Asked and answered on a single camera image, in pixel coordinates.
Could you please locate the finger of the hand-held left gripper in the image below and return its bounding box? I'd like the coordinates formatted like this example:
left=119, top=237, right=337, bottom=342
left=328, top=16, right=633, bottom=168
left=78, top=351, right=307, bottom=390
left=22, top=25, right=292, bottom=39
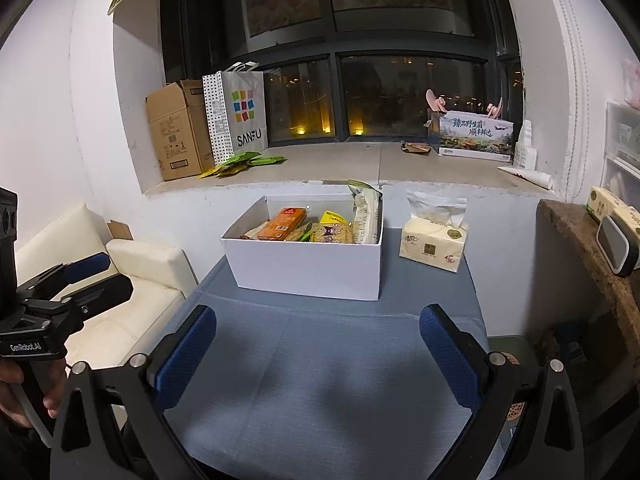
left=25, top=275, right=134, bottom=341
left=15, top=252, right=111, bottom=301

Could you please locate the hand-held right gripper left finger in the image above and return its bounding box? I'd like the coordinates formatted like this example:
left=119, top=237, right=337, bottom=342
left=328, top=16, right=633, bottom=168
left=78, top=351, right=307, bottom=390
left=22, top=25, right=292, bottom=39
left=50, top=304, right=217, bottom=480

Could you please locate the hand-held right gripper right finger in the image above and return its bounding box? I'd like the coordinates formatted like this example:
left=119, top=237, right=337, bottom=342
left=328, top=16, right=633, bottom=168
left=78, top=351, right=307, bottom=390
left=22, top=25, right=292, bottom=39
left=419, top=303, right=591, bottom=480

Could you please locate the white cardboard box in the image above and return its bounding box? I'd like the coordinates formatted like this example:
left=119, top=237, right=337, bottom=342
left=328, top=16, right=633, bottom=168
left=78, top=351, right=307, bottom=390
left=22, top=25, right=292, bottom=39
left=220, top=194, right=384, bottom=302

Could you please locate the orange snack packet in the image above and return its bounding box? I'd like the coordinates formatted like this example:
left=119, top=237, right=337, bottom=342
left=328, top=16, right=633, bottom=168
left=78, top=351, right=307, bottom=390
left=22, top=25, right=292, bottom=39
left=257, top=206, right=307, bottom=241

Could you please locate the round cracker packet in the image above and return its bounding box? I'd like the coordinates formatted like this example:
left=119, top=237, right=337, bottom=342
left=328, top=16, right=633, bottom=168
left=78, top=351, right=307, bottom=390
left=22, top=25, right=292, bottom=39
left=310, top=222, right=353, bottom=244

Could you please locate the person's left forearm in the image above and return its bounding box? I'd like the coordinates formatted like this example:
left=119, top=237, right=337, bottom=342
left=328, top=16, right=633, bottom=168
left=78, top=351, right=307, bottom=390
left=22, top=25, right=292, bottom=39
left=0, top=407, right=51, bottom=480

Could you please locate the person's left hand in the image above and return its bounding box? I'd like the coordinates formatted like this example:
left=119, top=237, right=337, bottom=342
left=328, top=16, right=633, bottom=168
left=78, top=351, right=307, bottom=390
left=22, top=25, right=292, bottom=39
left=0, top=360, right=68, bottom=418

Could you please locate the cream leather sofa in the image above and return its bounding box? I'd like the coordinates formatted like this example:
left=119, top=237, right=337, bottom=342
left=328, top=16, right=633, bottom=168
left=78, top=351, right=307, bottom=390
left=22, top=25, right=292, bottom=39
left=15, top=202, right=193, bottom=361

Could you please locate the yellow tissue pack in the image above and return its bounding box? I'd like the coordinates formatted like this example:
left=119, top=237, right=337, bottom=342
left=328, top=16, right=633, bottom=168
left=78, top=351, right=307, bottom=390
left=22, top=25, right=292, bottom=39
left=399, top=190, right=470, bottom=274

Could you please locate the blue tablecloth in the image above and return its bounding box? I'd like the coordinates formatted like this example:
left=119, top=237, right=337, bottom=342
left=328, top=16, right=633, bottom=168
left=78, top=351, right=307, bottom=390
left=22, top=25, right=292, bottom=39
left=165, top=255, right=488, bottom=480

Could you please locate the brown cardboard box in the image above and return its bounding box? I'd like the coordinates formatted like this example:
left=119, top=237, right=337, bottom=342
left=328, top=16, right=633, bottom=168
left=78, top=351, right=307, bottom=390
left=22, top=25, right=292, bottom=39
left=145, top=80, right=216, bottom=182

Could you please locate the brown wooden table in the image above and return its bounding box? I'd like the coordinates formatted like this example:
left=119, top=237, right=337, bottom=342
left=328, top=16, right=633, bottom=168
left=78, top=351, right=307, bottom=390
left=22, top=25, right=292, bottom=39
left=536, top=199, right=640, bottom=361

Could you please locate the tall white green bag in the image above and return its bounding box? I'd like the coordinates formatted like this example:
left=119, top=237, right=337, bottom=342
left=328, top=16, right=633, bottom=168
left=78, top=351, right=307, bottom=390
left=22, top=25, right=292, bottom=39
left=347, top=178, right=383, bottom=245

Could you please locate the pile of green packets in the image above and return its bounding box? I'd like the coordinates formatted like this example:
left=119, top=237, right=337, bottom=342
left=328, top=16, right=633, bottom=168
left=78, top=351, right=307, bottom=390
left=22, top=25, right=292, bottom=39
left=197, top=151, right=287, bottom=179

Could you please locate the white tube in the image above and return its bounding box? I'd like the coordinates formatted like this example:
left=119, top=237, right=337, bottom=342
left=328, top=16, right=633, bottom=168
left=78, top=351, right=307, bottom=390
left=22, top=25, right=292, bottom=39
left=497, top=166, right=554, bottom=191

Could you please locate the white framed device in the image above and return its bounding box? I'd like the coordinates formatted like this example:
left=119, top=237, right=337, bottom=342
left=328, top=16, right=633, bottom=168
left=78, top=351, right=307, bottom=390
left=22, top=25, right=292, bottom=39
left=596, top=212, right=640, bottom=277

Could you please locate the pale yellow tissue box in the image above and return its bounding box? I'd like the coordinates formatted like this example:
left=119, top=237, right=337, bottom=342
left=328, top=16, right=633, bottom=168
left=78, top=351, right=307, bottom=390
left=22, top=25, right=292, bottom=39
left=585, top=186, right=640, bottom=226

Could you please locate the white shopping bag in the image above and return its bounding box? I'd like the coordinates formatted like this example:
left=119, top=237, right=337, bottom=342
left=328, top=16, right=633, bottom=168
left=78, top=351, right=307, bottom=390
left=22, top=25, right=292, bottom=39
left=202, top=61, right=269, bottom=166

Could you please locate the white plastic bottle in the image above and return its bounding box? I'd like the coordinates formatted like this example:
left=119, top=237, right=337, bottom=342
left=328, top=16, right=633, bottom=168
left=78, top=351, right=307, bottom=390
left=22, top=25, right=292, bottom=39
left=513, top=120, right=537, bottom=171

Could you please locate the printed landscape box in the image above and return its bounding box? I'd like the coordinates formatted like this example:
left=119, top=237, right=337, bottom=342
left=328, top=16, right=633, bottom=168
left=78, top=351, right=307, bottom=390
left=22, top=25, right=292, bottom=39
left=438, top=110, right=516, bottom=162

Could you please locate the clear plastic drawer unit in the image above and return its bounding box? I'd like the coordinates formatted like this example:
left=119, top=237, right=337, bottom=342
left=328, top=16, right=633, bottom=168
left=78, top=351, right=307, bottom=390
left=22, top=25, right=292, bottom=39
left=600, top=101, right=640, bottom=196

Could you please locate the dark framed window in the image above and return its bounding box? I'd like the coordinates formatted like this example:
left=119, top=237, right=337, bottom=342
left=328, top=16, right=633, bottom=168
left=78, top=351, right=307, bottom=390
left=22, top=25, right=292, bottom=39
left=160, top=0, right=523, bottom=150

